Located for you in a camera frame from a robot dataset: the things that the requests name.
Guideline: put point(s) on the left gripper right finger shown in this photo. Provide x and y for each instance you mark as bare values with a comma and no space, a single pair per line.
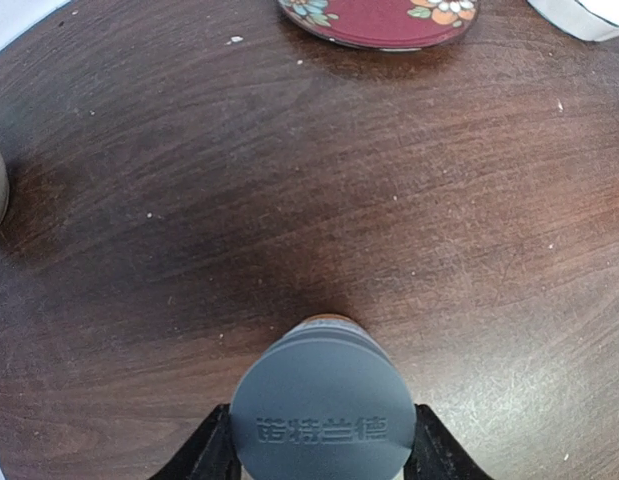
436,454

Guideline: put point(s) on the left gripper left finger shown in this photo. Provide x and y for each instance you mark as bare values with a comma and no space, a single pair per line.
208,454

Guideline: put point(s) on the grey lid vitamin bottle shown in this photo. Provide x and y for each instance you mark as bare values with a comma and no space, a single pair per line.
323,402

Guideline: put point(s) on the red floral plate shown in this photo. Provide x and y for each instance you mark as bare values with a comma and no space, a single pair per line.
386,25

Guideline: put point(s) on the white scalloped bowl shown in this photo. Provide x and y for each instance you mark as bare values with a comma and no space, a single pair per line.
586,20

